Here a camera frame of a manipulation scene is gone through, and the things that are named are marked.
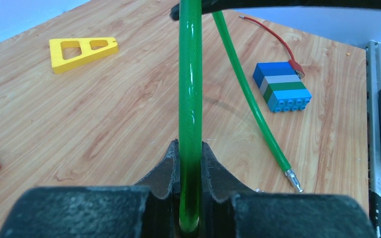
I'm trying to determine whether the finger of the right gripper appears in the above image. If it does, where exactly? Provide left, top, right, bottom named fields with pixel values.
left=170, top=0, right=381, bottom=22

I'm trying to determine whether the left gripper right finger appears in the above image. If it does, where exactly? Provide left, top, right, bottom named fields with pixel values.
left=199, top=143, right=376, bottom=238

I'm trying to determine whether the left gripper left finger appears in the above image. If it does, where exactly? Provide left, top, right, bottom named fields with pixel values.
left=0, top=140, right=180, bottom=238

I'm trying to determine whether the green cable lock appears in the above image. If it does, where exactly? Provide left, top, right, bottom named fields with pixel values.
left=170, top=0, right=302, bottom=234

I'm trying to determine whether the blue green white brick stack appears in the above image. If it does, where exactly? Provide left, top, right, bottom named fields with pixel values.
left=253, top=61, right=312, bottom=113

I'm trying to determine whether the yellow triangular toy piece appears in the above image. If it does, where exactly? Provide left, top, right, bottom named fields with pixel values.
left=49, top=37, right=119, bottom=74

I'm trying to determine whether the thin red wire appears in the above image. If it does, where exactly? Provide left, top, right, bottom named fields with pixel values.
left=238, top=15, right=306, bottom=79

